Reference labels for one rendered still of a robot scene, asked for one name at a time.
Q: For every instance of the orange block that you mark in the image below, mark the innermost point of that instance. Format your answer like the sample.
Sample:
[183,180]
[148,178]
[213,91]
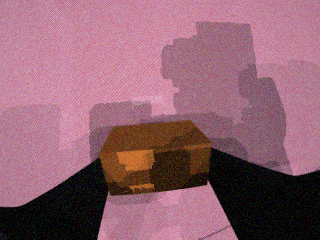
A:
[159,157]

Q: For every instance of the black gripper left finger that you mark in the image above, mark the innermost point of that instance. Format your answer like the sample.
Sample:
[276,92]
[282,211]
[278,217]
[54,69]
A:
[70,211]

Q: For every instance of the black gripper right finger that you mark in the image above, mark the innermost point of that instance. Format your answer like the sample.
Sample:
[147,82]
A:
[262,204]

